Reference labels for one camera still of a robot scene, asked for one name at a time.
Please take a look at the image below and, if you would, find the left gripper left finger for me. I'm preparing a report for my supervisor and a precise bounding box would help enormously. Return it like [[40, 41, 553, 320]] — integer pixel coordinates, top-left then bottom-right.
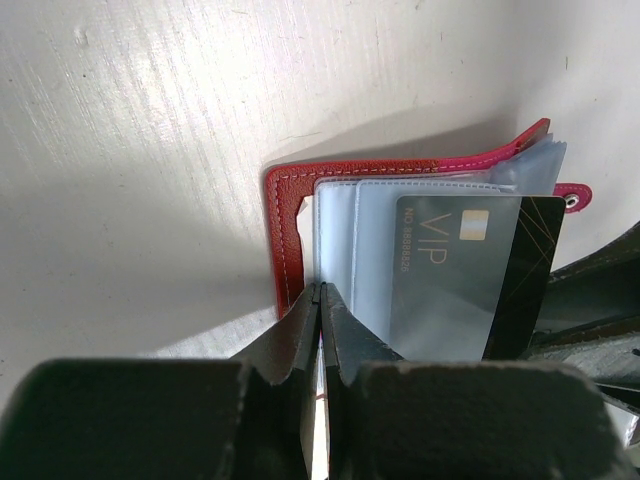
[[1, 284, 320, 479]]

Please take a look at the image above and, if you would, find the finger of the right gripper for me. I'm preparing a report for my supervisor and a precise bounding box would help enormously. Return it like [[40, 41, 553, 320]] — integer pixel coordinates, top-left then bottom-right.
[[534, 232, 639, 341], [524, 329, 639, 415]]

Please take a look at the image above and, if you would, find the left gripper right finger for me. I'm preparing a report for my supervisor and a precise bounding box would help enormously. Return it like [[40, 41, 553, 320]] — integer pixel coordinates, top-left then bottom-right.
[[320, 284, 639, 479]]

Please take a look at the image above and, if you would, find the black VIP credit card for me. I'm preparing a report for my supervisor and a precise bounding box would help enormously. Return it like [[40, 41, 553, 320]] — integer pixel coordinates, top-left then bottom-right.
[[389, 195, 565, 362]]

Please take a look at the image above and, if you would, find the red leather card holder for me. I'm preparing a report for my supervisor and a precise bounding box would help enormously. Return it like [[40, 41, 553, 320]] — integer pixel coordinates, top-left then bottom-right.
[[263, 117, 595, 321]]

